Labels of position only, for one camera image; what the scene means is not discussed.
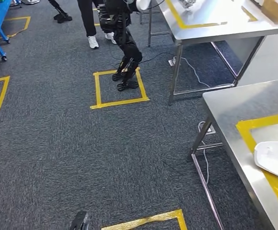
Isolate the black humanoid robot leg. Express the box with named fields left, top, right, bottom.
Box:
left=48, top=0, right=73, bottom=24

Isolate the black robot left foot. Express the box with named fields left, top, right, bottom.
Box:
left=69, top=210, right=89, bottom=230

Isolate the yellow tape on table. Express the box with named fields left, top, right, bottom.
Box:
left=165, top=0, right=258, bottom=30

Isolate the white black humanoid robot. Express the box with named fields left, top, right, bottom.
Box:
left=97, top=0, right=152, bottom=92

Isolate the white floor cable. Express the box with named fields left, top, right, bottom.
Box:
left=176, top=56, right=211, bottom=89
left=198, top=120, right=211, bottom=185

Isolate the steel workbench with tape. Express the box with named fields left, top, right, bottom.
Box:
left=187, top=78, right=278, bottom=230

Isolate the white cabinet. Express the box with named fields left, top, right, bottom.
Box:
left=225, top=27, right=278, bottom=87

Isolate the white plastic cover part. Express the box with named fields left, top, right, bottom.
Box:
left=254, top=141, right=278, bottom=183

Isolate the black floor cable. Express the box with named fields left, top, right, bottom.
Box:
left=139, top=51, right=175, bottom=65

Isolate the silver metal part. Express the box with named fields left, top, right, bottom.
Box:
left=178, top=0, right=199, bottom=11

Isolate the yellow floor tape square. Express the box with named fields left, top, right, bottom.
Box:
left=90, top=67, right=150, bottom=111
left=101, top=209, right=188, bottom=230

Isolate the steel table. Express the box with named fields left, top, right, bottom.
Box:
left=139, top=0, right=278, bottom=106

